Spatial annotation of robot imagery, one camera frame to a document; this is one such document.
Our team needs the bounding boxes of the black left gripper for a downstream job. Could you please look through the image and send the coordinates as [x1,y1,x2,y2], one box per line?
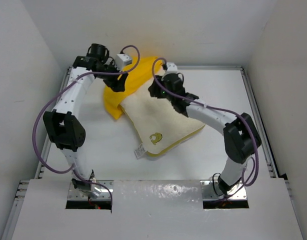
[98,60,129,93]

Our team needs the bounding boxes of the yellow printed pillowcase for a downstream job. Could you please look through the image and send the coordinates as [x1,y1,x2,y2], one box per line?
[102,56,158,120]

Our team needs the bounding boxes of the cream foam pillow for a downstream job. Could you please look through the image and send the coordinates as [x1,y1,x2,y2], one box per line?
[119,79,205,159]

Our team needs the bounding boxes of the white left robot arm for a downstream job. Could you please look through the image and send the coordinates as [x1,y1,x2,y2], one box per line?
[43,43,133,199]

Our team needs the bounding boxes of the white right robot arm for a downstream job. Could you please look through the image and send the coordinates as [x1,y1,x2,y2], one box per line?
[148,73,262,195]

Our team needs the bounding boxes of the white front cover board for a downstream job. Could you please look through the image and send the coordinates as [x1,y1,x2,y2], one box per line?
[12,179,302,240]

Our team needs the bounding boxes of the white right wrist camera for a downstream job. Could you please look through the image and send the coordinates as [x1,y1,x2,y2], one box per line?
[162,62,178,74]

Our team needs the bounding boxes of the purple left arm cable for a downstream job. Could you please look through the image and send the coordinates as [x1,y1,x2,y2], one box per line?
[32,44,141,208]

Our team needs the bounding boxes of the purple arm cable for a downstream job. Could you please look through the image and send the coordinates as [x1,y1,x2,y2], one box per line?
[32,44,141,208]
[152,57,260,201]

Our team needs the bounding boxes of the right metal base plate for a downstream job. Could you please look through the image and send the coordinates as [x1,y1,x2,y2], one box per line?
[200,180,248,201]

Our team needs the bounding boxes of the metal base plate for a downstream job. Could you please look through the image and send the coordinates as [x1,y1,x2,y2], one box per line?
[67,180,114,201]
[200,180,248,201]

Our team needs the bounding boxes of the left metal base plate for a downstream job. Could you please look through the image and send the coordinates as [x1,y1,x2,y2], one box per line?
[67,180,114,201]

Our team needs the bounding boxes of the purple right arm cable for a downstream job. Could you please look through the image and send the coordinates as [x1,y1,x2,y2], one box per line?
[152,57,260,201]

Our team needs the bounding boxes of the aluminium table frame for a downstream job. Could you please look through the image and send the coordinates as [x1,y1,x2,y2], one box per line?
[3,67,302,240]

